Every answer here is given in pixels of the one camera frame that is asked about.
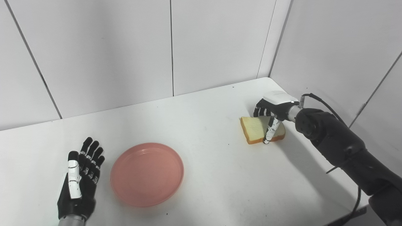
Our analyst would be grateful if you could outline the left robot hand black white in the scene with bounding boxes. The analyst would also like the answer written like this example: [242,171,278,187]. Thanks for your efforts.
[57,137,106,220]

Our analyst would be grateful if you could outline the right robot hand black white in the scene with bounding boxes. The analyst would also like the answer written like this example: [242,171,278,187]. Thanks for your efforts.
[253,91,299,145]

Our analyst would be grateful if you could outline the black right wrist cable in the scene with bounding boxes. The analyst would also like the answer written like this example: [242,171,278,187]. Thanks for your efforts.
[298,93,368,226]

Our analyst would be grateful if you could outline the slice of bread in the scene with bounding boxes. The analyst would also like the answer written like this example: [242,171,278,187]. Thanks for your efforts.
[240,116,286,145]

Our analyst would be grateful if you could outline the pink plate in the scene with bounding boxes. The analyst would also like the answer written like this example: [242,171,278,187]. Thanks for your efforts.
[110,143,185,207]

